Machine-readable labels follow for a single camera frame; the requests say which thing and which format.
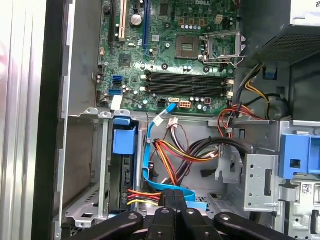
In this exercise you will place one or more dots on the blue expansion slot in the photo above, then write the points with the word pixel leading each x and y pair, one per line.
pixel 146 30

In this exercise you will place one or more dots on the metal socket cover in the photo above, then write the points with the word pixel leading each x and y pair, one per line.
pixel 222 33

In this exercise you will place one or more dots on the CPU socket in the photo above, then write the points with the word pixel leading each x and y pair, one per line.
pixel 187 46

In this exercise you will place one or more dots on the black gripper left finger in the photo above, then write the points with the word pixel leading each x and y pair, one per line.
pixel 163 225

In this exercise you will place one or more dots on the grey power supply unit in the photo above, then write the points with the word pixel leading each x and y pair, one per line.
pixel 287 45

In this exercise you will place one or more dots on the metal locking lever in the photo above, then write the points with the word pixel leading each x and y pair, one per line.
pixel 225 59

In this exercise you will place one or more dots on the hard disk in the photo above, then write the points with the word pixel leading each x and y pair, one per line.
pixel 123 140

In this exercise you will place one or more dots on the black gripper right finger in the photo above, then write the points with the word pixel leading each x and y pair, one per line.
pixel 192 225

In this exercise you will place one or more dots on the black PC case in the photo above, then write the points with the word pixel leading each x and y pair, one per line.
pixel 50 125

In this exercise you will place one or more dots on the tan expansion slot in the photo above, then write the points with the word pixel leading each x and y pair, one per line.
pixel 122 22

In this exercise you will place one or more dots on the black expansion slot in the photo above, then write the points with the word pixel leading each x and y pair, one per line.
pixel 113 25

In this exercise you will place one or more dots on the blue drive latch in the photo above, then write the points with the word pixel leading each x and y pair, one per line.
pixel 295 150

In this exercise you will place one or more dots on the grey disk bay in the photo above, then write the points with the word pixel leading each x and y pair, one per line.
pixel 102 160

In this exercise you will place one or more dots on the green motherboard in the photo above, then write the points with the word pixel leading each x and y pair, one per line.
pixel 162 53

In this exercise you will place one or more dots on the black RAM slot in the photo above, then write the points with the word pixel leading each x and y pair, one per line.
pixel 185 93
pixel 185 80
pixel 185 86
pixel 185 74

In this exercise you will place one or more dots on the small blue clip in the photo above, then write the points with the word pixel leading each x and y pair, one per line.
pixel 271 73

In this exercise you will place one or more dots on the grey optical drive cage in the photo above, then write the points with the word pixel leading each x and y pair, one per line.
pixel 262 180

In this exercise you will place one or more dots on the silver coin battery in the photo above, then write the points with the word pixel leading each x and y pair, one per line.
pixel 136 20

